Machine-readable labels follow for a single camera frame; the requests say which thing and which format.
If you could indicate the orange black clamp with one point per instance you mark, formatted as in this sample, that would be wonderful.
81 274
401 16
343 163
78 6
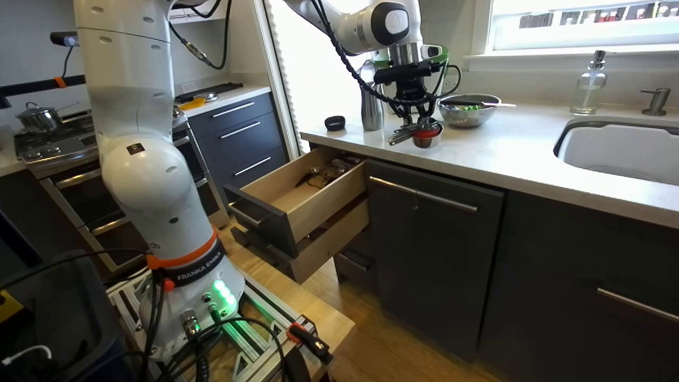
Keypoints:
311 340

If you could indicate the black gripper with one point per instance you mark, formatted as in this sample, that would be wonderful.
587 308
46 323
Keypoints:
413 89

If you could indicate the wooden robot platform board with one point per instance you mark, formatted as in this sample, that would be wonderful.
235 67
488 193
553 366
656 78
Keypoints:
311 305

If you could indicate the steel cup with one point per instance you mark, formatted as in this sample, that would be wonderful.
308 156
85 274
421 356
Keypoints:
371 107

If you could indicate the red small object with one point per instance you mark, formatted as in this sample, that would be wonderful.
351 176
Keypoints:
424 137

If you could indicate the aluminium base frame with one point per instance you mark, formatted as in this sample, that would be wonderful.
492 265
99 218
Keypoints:
247 340

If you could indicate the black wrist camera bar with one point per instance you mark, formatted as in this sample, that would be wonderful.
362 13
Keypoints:
395 73

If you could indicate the steel bowl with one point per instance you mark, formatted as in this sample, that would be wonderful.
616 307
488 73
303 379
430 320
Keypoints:
468 115

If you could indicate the steel sink deck fixture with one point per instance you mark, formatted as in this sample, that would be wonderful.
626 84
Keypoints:
659 101

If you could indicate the dark cabinet under sink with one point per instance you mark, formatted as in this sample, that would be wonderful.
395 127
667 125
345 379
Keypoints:
587 305

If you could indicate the small black round dish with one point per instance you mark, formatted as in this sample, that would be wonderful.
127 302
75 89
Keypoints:
336 125

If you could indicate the yellow flat object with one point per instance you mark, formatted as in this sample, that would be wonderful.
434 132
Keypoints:
192 104

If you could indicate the steel kettle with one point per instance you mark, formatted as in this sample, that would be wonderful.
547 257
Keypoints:
39 119

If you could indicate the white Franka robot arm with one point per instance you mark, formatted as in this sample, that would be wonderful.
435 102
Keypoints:
140 177

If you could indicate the black storage bin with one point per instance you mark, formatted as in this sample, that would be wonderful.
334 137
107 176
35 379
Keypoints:
55 326

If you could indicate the white door blind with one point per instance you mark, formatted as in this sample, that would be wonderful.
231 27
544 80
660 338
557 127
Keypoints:
282 71

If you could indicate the stove top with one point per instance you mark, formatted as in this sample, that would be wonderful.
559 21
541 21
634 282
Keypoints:
55 146

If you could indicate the dark dishwasher front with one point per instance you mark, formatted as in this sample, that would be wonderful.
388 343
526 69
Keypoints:
431 263

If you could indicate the white undermount sink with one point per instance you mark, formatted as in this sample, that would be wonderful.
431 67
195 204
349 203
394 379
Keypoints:
623 151

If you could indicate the clear soap dispenser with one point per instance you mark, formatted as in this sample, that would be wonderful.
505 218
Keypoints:
589 89

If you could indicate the blue three drawer cabinet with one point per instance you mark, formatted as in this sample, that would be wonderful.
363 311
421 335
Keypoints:
241 141

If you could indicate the black camera on mount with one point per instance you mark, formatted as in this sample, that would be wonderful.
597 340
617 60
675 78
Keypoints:
64 40

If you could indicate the black rod orange tape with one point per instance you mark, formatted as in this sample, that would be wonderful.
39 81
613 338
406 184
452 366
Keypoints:
43 85

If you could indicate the wooden drawer dark front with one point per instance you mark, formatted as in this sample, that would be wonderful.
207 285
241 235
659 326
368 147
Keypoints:
311 199
319 251

